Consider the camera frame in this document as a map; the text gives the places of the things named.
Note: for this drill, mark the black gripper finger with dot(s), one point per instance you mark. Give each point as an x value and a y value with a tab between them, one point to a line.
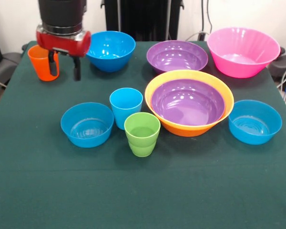
76	70
53	64

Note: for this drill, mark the light blue plastic cup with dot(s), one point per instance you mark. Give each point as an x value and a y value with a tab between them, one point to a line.
126	107

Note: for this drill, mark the pink plastic bowl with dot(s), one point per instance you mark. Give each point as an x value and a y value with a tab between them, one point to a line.
243	57

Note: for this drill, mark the shallow blue plastic bowl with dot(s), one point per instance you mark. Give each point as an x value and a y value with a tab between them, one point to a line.
88	126
255	124

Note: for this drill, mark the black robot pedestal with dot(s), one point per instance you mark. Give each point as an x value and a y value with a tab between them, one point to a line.
143	19

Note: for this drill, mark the green plastic cup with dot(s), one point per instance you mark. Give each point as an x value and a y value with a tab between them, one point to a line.
141	136

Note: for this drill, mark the purple plastic bowl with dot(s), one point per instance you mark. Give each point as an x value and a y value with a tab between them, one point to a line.
188	105
176	57

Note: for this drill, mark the orange plastic bowl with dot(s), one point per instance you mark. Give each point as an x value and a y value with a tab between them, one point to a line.
186	130

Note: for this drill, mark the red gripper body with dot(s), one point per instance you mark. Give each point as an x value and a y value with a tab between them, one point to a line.
62	44

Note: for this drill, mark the black power plug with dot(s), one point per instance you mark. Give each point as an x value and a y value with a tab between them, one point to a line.
201	36

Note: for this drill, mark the black rounded equipment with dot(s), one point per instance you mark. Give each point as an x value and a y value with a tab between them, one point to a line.
284	64

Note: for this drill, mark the orange plastic cup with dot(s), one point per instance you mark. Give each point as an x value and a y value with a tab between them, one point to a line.
40	66

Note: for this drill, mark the deep blue plastic bowl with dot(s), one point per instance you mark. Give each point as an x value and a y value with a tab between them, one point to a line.
112	52

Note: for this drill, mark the dark green tablecloth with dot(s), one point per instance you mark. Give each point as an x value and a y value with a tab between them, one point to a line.
143	190

